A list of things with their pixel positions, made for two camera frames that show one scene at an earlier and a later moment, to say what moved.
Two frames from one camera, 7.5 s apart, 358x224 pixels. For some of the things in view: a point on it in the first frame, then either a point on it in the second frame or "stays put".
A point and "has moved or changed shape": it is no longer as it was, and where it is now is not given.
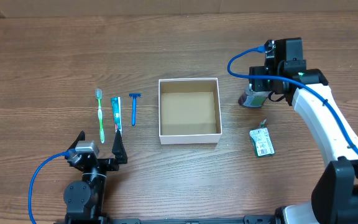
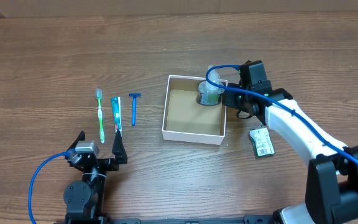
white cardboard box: (189, 111) has moved or changed shape
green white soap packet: (263, 142) stays put
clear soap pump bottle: (251, 99) has moved or changed shape
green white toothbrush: (99, 93) stays put
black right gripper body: (258, 83) to (229, 98)
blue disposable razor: (134, 96) stays put
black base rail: (248, 219) stays put
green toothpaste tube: (117, 112) stays put
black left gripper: (101, 162) stays put
